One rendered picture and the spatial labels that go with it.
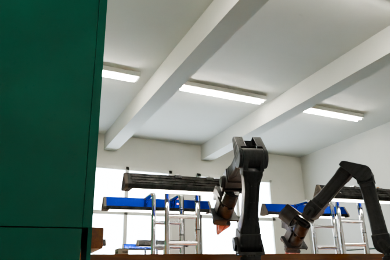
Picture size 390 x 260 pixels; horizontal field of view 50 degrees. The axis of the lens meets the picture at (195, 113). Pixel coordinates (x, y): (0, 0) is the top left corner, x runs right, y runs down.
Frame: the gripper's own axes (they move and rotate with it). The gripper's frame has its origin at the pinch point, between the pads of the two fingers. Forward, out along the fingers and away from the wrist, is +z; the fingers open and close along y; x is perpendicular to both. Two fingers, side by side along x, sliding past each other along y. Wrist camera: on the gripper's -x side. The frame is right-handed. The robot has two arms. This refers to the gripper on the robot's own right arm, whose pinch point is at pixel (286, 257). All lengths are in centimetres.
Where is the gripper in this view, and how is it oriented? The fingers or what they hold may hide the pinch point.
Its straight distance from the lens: 190.8
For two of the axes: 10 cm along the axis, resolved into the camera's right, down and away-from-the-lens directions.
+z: -2.6, 8.7, 4.3
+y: -9.4, -1.2, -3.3
